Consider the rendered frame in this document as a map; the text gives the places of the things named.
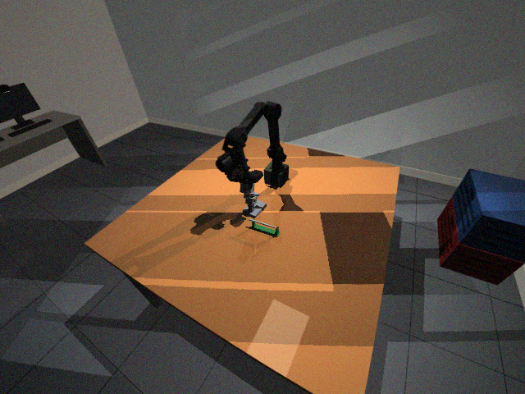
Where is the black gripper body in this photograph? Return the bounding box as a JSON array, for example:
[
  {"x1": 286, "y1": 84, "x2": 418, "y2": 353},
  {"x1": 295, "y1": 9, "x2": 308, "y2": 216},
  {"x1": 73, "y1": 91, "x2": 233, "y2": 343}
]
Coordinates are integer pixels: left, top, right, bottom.
[{"x1": 224, "y1": 158, "x2": 263, "y2": 183}]

